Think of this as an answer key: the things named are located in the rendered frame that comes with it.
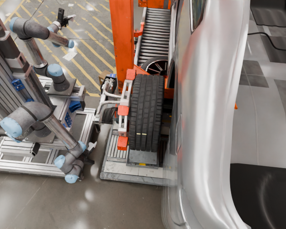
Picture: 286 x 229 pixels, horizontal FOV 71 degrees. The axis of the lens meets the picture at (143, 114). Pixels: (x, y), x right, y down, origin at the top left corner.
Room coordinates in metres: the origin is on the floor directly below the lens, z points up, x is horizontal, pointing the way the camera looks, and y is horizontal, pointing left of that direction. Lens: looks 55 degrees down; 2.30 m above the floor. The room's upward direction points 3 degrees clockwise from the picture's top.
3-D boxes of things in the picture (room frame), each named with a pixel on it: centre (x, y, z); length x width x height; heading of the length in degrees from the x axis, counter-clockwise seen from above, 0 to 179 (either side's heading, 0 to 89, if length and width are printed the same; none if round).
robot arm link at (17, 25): (1.35, 0.93, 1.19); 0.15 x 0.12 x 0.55; 73
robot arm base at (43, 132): (0.81, 0.82, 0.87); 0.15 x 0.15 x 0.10
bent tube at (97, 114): (0.93, 0.26, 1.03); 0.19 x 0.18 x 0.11; 87
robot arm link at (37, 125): (0.81, 0.82, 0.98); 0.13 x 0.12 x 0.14; 148
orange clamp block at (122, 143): (0.71, 0.15, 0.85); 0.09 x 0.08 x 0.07; 177
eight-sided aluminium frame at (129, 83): (1.02, 0.14, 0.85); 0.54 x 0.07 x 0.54; 177
